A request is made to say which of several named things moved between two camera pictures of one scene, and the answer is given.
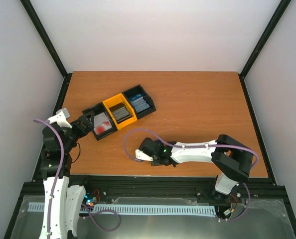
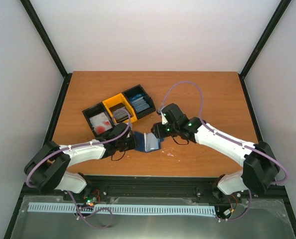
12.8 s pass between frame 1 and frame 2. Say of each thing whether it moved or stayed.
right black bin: stayed
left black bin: stayed
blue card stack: stayed
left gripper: moved
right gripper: moved
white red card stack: stayed
